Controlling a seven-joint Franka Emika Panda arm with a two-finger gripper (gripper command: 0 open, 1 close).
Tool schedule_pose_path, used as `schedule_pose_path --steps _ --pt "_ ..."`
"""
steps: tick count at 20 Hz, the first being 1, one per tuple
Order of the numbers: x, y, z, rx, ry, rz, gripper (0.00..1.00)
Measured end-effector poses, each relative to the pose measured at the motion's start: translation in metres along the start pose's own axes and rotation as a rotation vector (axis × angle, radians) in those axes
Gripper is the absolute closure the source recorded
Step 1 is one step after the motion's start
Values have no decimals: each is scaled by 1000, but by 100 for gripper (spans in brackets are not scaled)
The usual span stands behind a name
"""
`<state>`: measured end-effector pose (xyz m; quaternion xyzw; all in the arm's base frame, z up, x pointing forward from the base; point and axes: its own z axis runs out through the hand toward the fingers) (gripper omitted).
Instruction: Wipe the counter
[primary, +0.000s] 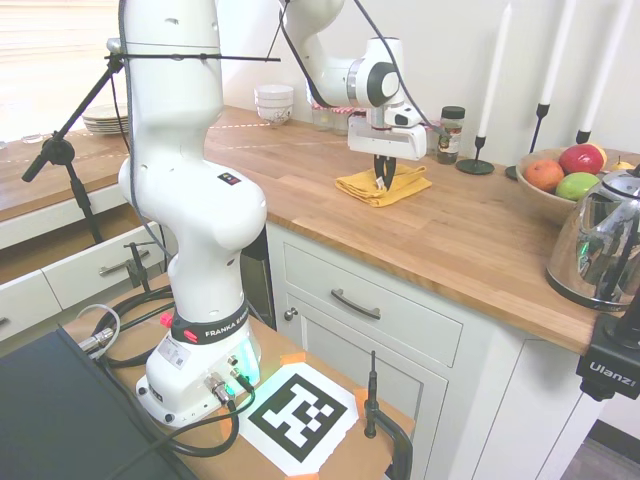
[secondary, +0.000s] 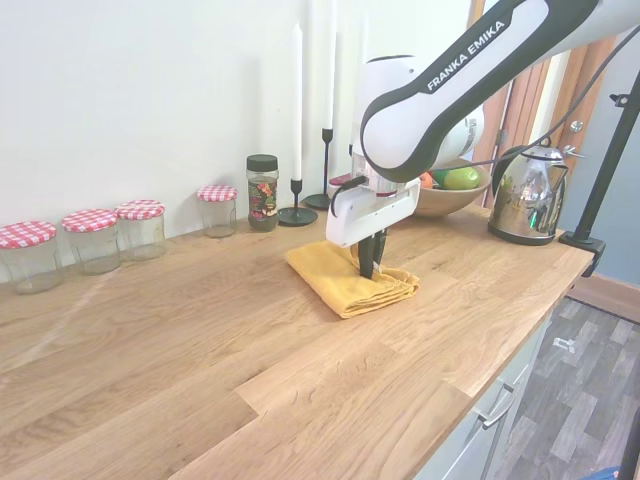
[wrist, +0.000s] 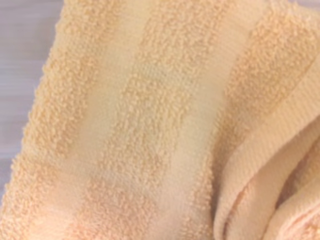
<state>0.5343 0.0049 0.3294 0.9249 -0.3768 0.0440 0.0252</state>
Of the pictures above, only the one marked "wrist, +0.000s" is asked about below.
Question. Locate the yellow terry towel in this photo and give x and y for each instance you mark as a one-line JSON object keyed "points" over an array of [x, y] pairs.
{"points": [[160, 120]]}

